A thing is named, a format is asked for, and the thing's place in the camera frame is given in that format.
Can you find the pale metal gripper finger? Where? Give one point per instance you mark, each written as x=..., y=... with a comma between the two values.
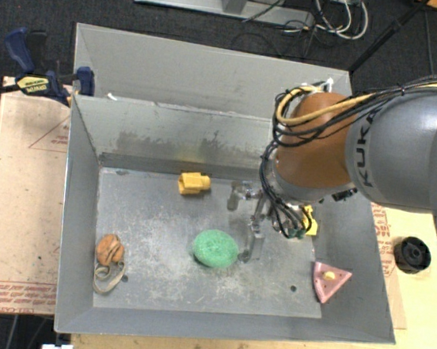
x=234, y=195
x=255, y=246

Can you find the black round knob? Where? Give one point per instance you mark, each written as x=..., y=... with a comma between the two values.
x=412, y=255

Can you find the grey metal bin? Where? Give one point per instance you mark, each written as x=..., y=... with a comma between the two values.
x=156, y=281

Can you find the green round scrubber sponge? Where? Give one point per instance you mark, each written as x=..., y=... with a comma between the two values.
x=214, y=248

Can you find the small yellow block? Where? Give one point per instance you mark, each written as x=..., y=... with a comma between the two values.
x=311, y=226

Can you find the yellow plastic block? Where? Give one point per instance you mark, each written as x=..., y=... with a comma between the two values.
x=192, y=183

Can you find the brown cardboard board, red print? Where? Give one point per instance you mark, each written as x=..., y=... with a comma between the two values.
x=24, y=192

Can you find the pink triangular wedge, yellow dot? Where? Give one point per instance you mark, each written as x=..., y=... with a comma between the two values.
x=325, y=285

